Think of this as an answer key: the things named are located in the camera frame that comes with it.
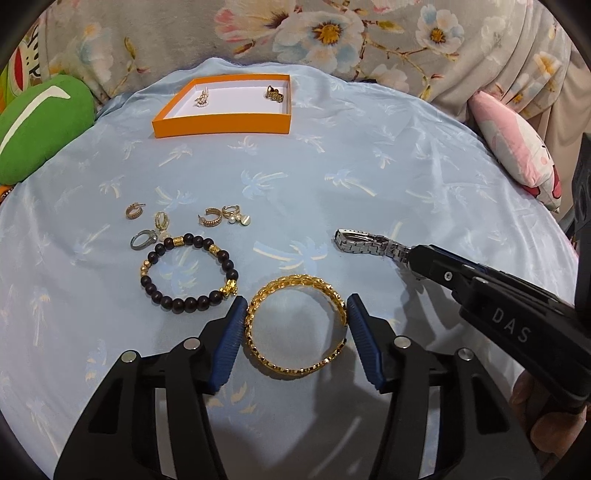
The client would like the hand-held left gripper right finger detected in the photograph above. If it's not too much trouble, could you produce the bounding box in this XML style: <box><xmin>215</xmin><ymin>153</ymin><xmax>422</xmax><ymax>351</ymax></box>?
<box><xmin>346</xmin><ymin>293</ymin><xmax>542</xmax><ymax>480</ymax></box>

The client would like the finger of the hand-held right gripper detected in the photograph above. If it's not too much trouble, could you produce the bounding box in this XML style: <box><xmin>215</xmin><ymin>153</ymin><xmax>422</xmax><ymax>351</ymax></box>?
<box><xmin>407</xmin><ymin>260</ymin><xmax>472</xmax><ymax>302</ymax></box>
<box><xmin>410</xmin><ymin>244</ymin><xmax>491</xmax><ymax>278</ymax></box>

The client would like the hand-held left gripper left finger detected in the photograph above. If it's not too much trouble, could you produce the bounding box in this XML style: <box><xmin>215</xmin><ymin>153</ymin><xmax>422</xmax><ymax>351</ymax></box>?
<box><xmin>53</xmin><ymin>295</ymin><xmax>250</xmax><ymax>480</ymax></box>

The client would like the gold chain bangle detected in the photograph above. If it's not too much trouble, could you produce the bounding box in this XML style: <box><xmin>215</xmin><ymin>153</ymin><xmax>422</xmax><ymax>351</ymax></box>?
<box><xmin>243</xmin><ymin>274</ymin><xmax>348</xmax><ymax>380</ymax></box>

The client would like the silver metal wristwatch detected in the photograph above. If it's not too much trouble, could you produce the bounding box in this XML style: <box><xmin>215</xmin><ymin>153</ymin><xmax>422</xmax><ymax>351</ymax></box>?
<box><xmin>335</xmin><ymin>228</ymin><xmax>423</xmax><ymax>281</ymax></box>

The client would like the orange shallow box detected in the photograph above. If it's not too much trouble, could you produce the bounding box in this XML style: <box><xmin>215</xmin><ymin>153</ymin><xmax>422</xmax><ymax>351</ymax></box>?
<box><xmin>152</xmin><ymin>74</ymin><xmax>293</xmax><ymax>138</ymax></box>

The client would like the person's right hand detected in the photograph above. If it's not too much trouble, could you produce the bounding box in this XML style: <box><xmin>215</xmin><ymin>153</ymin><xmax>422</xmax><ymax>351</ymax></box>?
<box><xmin>510</xmin><ymin>367</ymin><xmax>591</xmax><ymax>467</ymax></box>

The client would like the gold pearl cluster earring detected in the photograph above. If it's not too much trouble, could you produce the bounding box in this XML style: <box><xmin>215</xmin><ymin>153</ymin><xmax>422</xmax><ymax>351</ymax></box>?
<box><xmin>222</xmin><ymin>205</ymin><xmax>252</xmax><ymax>228</ymax></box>

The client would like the blue palm print cloth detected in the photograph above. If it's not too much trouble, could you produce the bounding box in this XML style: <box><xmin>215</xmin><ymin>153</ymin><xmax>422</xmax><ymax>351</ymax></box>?
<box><xmin>0</xmin><ymin>58</ymin><xmax>583</xmax><ymax>480</ymax></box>

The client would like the pink cartoon pillow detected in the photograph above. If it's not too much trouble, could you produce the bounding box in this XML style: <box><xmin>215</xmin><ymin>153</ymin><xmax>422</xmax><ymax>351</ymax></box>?
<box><xmin>468</xmin><ymin>90</ymin><xmax>565</xmax><ymax>212</ymax></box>

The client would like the grey floral bedsheet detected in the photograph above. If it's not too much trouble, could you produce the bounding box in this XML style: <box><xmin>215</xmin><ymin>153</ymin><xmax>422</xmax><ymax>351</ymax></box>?
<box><xmin>32</xmin><ymin>0</ymin><xmax>591</xmax><ymax>213</ymax></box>

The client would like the green pillow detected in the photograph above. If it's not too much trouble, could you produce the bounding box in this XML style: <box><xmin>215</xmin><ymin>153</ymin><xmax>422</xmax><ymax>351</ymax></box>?
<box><xmin>0</xmin><ymin>75</ymin><xmax>96</xmax><ymax>185</ymax></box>

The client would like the colourful striped cushion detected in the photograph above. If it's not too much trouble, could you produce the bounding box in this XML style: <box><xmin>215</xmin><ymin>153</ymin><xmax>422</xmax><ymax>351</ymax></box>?
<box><xmin>0</xmin><ymin>22</ymin><xmax>52</xmax><ymax>109</ymax></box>

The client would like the black and gold bead bracelet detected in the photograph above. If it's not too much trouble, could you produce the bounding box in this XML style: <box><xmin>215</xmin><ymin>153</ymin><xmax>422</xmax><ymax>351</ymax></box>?
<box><xmin>139</xmin><ymin>234</ymin><xmax>240</xmax><ymax>315</ymax></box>

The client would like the silver ring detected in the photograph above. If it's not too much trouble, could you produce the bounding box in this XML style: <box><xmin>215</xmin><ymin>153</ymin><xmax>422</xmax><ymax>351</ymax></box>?
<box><xmin>130</xmin><ymin>229</ymin><xmax>158</xmax><ymax>252</ymax></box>

